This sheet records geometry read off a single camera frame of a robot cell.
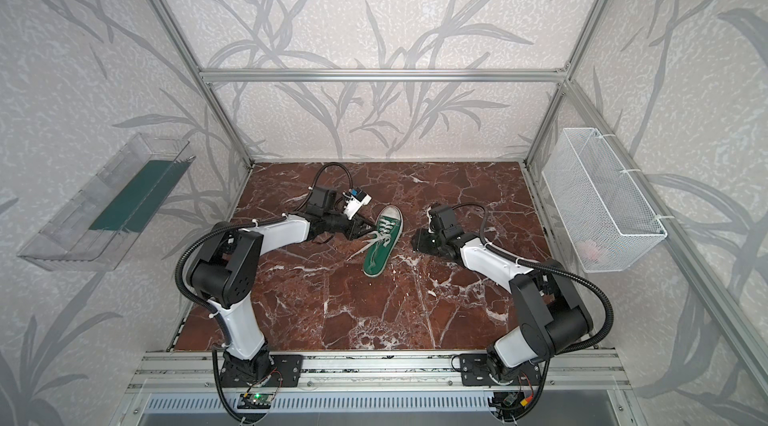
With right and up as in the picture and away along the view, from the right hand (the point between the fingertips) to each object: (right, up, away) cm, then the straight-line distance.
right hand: (416, 232), depth 91 cm
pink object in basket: (+42, -1, -19) cm, 46 cm away
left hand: (-13, +5, +1) cm, 14 cm away
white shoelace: (-10, +1, +5) cm, 11 cm away
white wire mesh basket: (+37, +7, -29) cm, 48 cm away
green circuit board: (-40, -38, -20) cm, 59 cm away
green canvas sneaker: (-12, -7, 0) cm, 14 cm away
